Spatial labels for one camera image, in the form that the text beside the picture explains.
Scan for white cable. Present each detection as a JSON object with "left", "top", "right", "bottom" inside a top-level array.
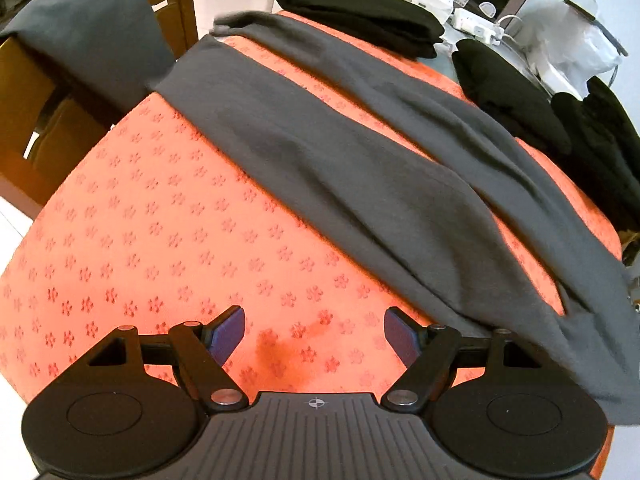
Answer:
[{"left": 497, "top": 12, "right": 526, "bottom": 36}]

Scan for grey cloth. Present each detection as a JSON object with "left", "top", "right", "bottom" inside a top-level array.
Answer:
[{"left": 0, "top": 0, "right": 176, "bottom": 116}]

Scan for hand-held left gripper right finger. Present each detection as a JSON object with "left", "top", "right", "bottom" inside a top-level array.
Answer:
[{"left": 380, "top": 306, "right": 546, "bottom": 413}]

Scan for wooden chair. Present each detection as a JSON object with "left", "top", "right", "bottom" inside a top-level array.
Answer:
[{"left": 0, "top": 0, "right": 201, "bottom": 206}]

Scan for grey pants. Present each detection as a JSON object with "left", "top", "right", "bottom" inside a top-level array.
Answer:
[{"left": 150, "top": 10, "right": 640, "bottom": 426}]

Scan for white plastic bag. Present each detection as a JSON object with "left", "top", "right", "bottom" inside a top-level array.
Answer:
[{"left": 520, "top": 0, "right": 626, "bottom": 101}]

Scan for dark flat bar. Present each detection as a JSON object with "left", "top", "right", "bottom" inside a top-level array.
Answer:
[{"left": 564, "top": 0, "right": 629, "bottom": 57}]

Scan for orange flower-patterned mat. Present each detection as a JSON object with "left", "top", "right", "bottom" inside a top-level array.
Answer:
[{"left": 0, "top": 10, "right": 623, "bottom": 480}]

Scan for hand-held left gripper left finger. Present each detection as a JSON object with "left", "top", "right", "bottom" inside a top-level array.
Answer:
[{"left": 86, "top": 305, "right": 250, "bottom": 413}]

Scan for white power strip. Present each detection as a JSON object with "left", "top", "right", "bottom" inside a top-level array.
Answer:
[{"left": 452, "top": 7, "right": 501, "bottom": 43}]

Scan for white appliance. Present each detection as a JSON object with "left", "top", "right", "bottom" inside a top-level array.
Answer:
[{"left": 537, "top": 60, "right": 586, "bottom": 96}]

